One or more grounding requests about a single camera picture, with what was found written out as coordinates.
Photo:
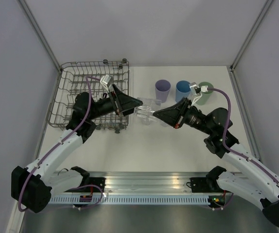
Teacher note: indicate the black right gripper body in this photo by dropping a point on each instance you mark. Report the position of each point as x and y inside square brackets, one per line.
[190, 116]

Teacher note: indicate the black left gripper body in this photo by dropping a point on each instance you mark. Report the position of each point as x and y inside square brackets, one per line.
[108, 105]

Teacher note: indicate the clear glass cup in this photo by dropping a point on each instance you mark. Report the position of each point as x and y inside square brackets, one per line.
[146, 110]
[162, 123]
[147, 121]

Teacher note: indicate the green plastic cup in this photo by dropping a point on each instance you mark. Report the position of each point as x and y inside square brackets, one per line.
[205, 96]

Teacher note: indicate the blue plastic cup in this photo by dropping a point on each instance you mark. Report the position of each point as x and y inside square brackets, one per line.
[182, 90]

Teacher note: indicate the lavender plastic cup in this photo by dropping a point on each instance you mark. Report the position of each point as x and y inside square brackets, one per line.
[162, 89]

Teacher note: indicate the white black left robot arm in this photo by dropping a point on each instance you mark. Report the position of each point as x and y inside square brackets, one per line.
[34, 186]

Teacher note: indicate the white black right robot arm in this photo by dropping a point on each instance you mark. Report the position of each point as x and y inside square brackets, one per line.
[262, 190]

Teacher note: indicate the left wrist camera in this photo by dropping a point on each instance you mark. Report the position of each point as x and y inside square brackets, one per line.
[106, 82]

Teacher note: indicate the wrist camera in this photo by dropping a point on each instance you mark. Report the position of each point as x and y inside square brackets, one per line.
[106, 82]
[197, 93]

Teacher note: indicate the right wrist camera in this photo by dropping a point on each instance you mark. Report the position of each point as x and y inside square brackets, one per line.
[197, 93]

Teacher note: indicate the grey wire dish rack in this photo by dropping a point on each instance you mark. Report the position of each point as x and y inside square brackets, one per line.
[72, 82]

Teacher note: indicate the aluminium mounting rail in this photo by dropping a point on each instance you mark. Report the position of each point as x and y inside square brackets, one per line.
[147, 183]

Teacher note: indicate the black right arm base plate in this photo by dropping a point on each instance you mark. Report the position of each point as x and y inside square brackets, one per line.
[199, 185]

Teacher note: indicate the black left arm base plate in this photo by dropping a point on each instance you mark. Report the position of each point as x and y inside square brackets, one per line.
[98, 181]

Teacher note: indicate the white slotted cable duct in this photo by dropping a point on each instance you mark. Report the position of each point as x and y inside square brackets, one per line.
[132, 199]

